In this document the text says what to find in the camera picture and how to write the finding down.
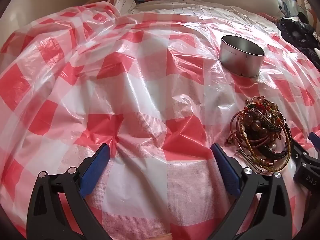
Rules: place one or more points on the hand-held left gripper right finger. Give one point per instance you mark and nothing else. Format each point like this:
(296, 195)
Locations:
(226, 170)

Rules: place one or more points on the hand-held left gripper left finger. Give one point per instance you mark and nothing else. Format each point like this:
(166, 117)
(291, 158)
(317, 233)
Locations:
(96, 170)

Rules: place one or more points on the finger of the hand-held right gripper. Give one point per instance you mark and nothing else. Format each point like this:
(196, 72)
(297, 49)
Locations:
(301, 153)
(314, 138)

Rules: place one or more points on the round metal tin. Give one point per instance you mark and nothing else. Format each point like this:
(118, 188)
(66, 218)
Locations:
(237, 62)

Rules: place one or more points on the red white checkered plastic sheet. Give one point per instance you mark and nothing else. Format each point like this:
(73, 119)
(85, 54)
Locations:
(150, 100)

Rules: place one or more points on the dark clothing heap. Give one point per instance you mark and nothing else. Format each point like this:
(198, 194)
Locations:
(297, 35)

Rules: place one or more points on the small pink cloth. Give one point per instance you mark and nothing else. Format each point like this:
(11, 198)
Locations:
(268, 17)

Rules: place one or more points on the pale cartoon print curtain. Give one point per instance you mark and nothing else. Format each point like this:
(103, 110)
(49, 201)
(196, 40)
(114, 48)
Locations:
(287, 2)

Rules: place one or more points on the white striped bedsheet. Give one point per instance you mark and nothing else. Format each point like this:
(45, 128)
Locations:
(175, 6)

